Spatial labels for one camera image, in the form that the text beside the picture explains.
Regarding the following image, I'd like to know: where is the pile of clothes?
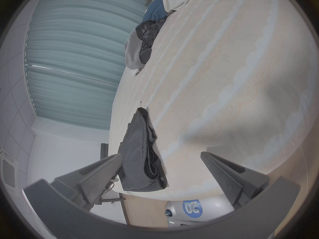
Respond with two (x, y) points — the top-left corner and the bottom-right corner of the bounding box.
(124, 0), (195, 77)

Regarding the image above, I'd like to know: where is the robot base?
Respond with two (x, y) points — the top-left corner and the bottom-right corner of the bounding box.
(164, 194), (236, 230)

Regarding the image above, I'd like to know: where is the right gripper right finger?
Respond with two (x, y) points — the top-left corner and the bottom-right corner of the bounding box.
(201, 151), (269, 205)

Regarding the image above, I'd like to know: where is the blue-green curtain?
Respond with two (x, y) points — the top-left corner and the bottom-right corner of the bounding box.
(25, 66), (125, 131)
(25, 0), (150, 85)

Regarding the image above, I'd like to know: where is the black T-shirt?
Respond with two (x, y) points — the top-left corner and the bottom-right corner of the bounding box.
(117, 107), (168, 192)

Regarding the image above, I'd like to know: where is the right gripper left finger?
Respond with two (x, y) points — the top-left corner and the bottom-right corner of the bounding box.
(53, 154), (123, 205)

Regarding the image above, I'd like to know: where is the bed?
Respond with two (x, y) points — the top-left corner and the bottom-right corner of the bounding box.
(108, 0), (317, 201)

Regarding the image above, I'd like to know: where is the white ceiling air vent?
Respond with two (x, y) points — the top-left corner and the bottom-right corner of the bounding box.
(0, 147), (20, 196)

